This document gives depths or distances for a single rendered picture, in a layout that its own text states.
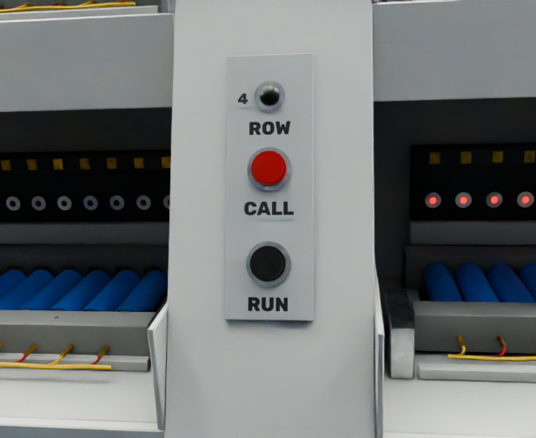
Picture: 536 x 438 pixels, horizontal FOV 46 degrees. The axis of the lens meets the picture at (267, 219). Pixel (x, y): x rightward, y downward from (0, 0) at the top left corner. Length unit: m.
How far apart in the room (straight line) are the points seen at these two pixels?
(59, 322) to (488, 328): 0.23
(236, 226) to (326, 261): 0.04
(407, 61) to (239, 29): 0.08
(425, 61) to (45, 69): 0.19
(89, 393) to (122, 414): 0.03
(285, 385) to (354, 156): 0.11
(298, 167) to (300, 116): 0.02
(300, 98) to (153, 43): 0.08
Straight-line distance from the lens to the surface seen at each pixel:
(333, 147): 0.29
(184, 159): 0.30
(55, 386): 0.35
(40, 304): 0.41
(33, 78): 0.35
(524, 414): 0.32
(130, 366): 0.35
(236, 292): 0.28
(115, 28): 0.33
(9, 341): 0.38
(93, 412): 0.32
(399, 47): 0.31
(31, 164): 0.50
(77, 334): 0.36
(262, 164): 0.28
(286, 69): 0.30
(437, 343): 0.35
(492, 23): 0.32
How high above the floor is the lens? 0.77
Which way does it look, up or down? 6 degrees up
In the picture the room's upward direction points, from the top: 1 degrees clockwise
